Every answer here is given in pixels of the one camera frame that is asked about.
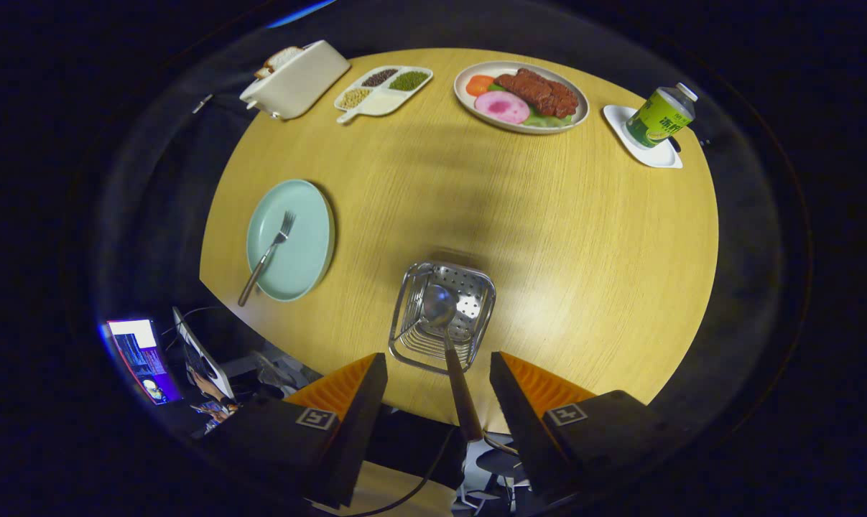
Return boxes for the round white food plate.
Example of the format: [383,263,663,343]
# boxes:
[453,61,590,135]

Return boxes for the grey tablet on stand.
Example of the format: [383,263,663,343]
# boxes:
[172,307,236,403]

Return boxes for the bread slice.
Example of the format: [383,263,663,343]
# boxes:
[255,46,305,78]

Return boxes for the perforated metal cutlery basket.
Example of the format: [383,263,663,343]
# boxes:
[389,261,497,376]

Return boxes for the pink ham slice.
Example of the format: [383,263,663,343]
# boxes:
[474,90,531,126]

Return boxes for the green drink can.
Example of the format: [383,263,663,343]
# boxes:
[625,82,698,149]

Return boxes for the white divided bean dish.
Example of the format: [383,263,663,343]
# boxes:
[334,65,434,125]

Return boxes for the metal spoon with brown handle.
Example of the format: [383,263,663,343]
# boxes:
[422,284,484,442]

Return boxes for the green lettuce leaf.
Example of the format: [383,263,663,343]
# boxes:
[486,83,574,130]

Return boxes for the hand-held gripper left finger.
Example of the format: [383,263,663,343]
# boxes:
[203,352,389,509]

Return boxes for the laptop with lit screen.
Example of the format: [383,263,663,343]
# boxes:
[106,318,182,406]

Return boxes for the round teal plate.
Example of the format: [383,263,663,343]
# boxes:
[246,179,335,302]

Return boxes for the white square saucer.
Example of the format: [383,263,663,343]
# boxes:
[603,105,684,169]

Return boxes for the white toaster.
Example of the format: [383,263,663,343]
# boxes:
[239,39,351,121]

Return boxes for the black cable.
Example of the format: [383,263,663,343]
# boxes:
[347,427,457,517]

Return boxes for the metal fork with brown handle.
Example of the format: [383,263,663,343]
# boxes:
[237,211,297,308]

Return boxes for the beige cloth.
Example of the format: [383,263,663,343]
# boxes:
[311,462,457,517]

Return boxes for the brown meat slices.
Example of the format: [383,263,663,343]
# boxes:
[494,67,580,119]

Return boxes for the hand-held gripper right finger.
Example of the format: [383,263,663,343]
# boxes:
[489,351,696,507]

